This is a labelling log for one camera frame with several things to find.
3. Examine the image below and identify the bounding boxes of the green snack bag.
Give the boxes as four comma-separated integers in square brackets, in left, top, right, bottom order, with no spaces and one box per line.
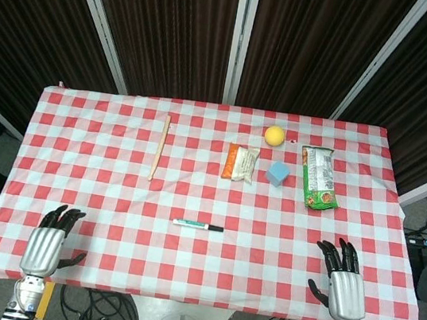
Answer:
[293,143,349,214]

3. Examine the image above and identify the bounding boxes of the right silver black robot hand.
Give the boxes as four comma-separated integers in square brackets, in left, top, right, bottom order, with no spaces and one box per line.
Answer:
[302,234,377,320]

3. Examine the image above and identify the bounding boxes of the white partition frame post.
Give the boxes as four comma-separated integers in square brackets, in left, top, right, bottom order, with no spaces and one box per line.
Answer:
[330,0,427,133]
[221,0,262,108]
[47,0,142,96]

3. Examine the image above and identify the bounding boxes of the wooden stick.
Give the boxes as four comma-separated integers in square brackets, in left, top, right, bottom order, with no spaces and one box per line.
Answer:
[147,113,173,184]

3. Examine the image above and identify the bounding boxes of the black floor cables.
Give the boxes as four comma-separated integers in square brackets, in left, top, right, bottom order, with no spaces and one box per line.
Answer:
[52,283,156,320]

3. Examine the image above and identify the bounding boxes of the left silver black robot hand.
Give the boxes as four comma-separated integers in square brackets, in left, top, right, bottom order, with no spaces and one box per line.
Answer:
[17,199,94,283]

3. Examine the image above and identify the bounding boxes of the white green whiteboard marker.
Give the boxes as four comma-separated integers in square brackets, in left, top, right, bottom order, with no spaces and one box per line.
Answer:
[172,218,225,234]

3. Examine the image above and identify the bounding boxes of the orange white snack packet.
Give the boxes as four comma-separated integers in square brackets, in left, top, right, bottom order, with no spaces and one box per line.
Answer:
[220,142,262,185]

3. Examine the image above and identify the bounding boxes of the red white checkered tablecloth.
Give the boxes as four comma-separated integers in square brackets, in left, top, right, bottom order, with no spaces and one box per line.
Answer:
[0,69,427,320]

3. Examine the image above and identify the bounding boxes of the yellow ball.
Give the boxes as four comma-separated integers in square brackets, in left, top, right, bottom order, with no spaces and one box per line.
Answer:
[262,124,286,149]

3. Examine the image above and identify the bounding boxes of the blue foam cube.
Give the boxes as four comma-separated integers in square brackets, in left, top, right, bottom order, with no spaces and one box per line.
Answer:
[265,159,293,189]

